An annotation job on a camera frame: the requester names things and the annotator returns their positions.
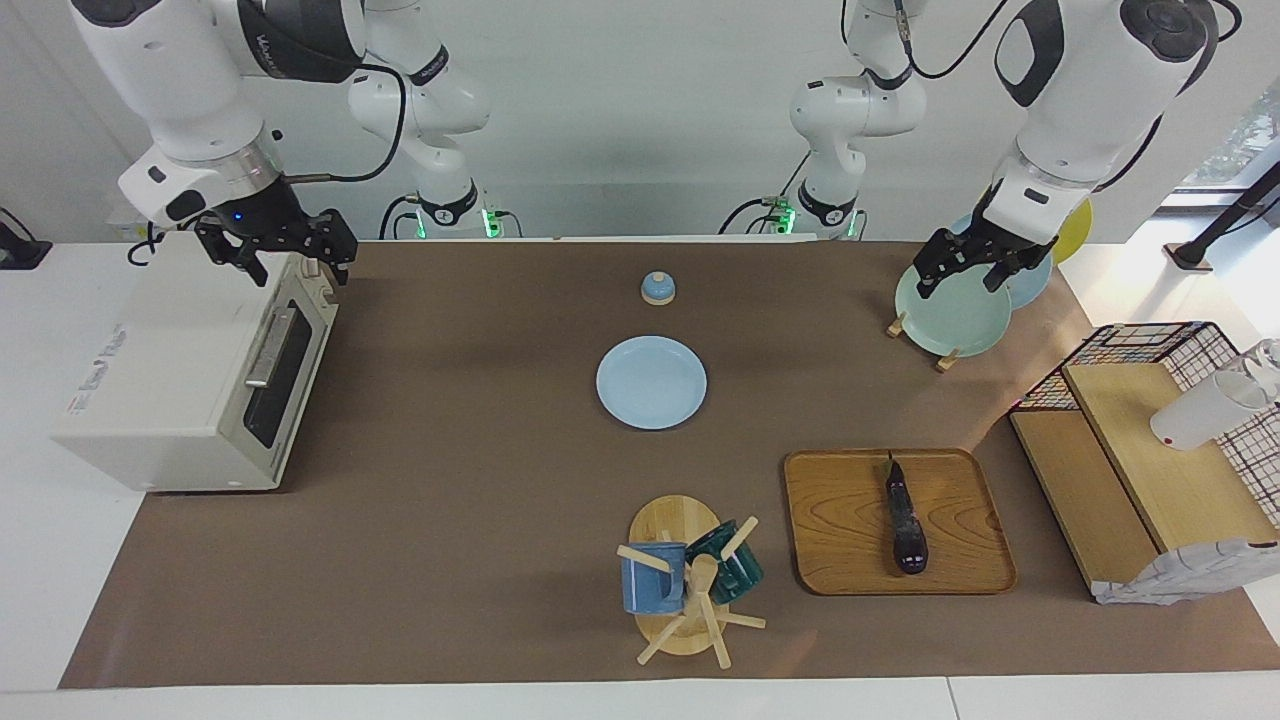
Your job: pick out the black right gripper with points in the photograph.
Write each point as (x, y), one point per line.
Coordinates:
(265, 215)

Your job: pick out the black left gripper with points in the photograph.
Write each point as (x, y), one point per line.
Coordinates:
(1000, 240)

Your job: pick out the cream toaster oven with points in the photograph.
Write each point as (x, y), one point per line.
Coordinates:
(160, 380)

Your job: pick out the dark purple eggplant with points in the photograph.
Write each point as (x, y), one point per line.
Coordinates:
(905, 530)

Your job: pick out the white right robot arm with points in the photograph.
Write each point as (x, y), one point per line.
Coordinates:
(190, 80)

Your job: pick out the mint green plate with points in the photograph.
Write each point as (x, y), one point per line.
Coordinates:
(955, 320)

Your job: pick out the light blue racked plate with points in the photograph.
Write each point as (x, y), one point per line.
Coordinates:
(1030, 290)

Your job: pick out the wooden plate rack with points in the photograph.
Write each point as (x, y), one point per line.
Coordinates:
(895, 325)

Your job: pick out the yellow plate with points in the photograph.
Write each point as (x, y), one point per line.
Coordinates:
(1075, 235)

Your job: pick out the white power strip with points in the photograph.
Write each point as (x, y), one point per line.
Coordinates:
(118, 228)

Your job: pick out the light wooden shelf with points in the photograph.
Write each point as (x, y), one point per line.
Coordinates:
(1150, 460)

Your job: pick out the black desk clamp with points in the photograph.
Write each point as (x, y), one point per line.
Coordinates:
(20, 250)

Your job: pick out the white cup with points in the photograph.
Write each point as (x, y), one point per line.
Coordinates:
(1200, 412)

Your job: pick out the square wooden tray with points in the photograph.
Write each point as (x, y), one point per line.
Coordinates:
(850, 530)

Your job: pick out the glass window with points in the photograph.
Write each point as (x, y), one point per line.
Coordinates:
(1240, 140)

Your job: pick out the brown table mat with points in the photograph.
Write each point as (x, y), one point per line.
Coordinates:
(450, 500)

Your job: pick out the clear glass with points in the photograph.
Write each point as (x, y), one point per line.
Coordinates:
(1268, 355)

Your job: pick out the white patterned cloth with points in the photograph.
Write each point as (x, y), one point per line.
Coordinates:
(1180, 575)

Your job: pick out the dark green ceramic mug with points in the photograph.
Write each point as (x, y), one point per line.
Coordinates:
(742, 577)

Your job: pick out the wooden mug tree stand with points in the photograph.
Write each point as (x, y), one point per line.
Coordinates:
(670, 520)

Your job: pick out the blue ceramic mug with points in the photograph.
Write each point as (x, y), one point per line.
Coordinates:
(648, 590)

